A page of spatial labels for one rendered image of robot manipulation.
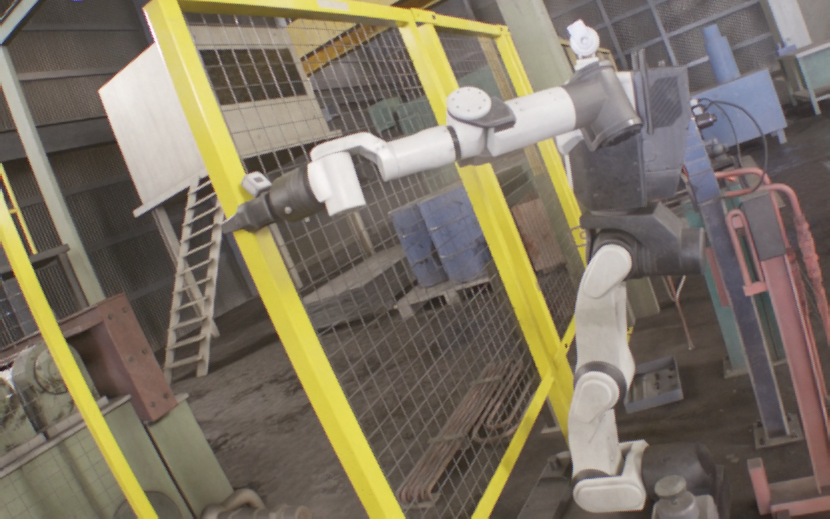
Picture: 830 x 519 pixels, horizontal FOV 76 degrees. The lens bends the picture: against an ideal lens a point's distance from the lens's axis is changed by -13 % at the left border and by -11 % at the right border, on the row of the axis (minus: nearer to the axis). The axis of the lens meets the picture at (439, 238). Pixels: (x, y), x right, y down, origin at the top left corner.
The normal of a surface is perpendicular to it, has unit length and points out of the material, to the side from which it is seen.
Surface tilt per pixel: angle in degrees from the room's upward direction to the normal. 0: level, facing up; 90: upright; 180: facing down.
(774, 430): 90
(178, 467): 90
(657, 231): 90
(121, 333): 90
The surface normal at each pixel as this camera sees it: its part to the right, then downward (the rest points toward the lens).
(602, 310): -0.32, 0.67
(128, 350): 0.84, -0.29
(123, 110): -0.38, 0.27
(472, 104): -0.01, -0.56
